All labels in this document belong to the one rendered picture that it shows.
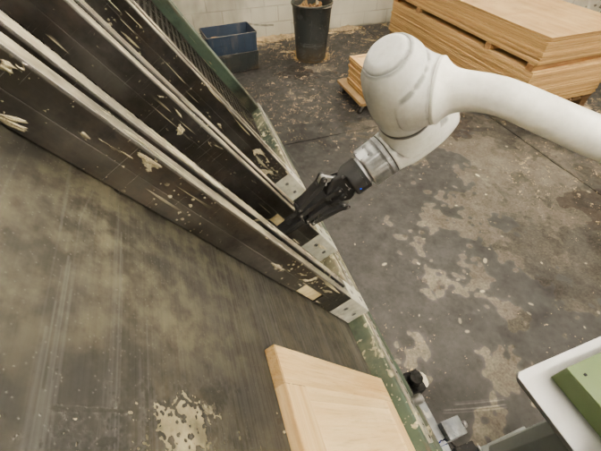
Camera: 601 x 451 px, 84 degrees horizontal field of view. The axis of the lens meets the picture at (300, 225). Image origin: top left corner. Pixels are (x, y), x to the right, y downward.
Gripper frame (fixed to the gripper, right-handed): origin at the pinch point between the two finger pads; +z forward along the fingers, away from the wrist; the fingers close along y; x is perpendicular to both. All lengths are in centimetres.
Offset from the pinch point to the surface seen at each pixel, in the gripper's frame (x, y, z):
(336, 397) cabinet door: 35.1, -3.8, 6.1
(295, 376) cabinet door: 33.1, 9.0, 5.4
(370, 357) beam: 22.6, -36.1, 6.5
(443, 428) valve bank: 42, -55, 2
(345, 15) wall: -480, -214, -149
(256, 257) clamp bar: 12.0, 11.5, 4.3
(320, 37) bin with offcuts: -368, -157, -83
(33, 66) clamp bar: 12, 51, -1
